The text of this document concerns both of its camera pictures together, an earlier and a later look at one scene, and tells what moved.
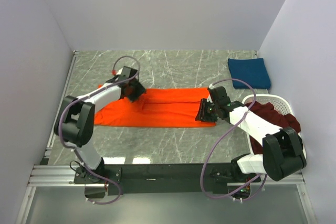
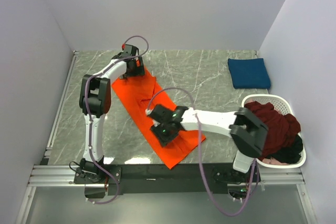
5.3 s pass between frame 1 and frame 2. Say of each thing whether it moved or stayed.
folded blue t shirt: stayed
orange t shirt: moved
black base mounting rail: stayed
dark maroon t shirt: stayed
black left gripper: moved
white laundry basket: stayed
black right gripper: moved
